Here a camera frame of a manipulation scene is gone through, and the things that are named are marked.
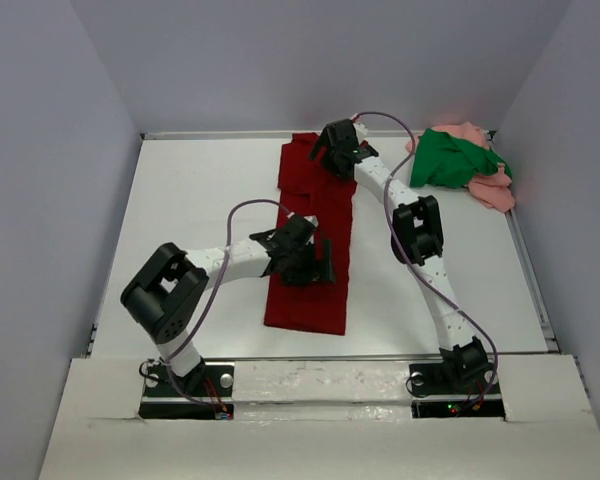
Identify dark red t-shirt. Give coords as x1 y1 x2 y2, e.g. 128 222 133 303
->
264 133 356 336

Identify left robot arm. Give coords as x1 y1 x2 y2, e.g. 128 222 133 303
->
120 213 336 398

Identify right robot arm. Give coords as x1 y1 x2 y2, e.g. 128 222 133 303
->
309 118 498 402

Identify green t-shirt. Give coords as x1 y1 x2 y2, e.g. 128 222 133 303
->
410 129 513 189

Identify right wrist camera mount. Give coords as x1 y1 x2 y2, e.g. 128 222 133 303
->
352 119 369 143

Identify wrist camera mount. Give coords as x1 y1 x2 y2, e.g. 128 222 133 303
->
352 119 369 143
302 215 319 229

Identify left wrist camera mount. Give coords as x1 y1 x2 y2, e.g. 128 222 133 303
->
302 215 319 229

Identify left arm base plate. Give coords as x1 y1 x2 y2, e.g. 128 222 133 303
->
138 359 235 420

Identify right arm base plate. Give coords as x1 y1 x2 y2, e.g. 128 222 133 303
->
405 362 505 419

